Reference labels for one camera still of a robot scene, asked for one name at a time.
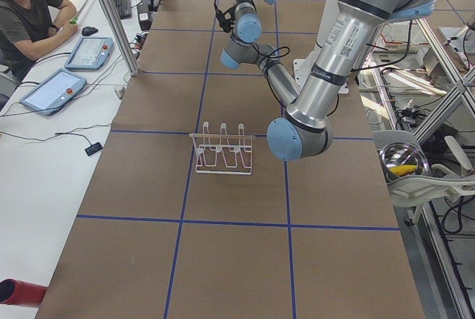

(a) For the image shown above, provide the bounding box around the small black phone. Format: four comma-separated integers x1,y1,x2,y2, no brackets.
85,142,102,156

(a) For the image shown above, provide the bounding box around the near blue teach pendant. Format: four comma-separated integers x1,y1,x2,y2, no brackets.
20,69,87,116

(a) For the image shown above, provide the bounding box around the red cylinder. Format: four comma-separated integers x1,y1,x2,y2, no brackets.
1,279,48,308

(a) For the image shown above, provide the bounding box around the black keyboard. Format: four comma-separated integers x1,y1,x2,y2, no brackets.
112,0,132,19

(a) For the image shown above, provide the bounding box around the white office chair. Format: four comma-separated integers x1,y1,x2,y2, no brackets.
373,130,474,208

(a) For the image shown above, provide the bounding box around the black computer mouse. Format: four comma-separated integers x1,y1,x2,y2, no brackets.
81,26,98,36

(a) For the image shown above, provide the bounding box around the far blue teach pendant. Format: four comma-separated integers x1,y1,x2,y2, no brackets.
65,36,114,71

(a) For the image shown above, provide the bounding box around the steel bowl with corn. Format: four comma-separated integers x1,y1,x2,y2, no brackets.
379,142,430,182

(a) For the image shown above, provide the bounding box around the man in dark shirt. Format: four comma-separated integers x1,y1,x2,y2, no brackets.
1,0,79,80

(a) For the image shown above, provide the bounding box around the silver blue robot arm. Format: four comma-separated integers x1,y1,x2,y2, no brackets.
220,0,436,161

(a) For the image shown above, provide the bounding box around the aluminium frame post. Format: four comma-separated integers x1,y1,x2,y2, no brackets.
99,0,139,76

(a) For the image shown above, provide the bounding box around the black power box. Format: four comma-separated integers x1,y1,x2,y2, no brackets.
136,0,152,31

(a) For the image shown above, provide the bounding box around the blue teach pendant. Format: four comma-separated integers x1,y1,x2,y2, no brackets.
65,36,114,71
20,69,87,116

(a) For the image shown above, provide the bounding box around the white wire cup holder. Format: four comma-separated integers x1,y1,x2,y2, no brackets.
189,121,255,175

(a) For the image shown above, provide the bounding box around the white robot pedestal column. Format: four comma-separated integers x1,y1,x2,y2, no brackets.
292,0,350,95

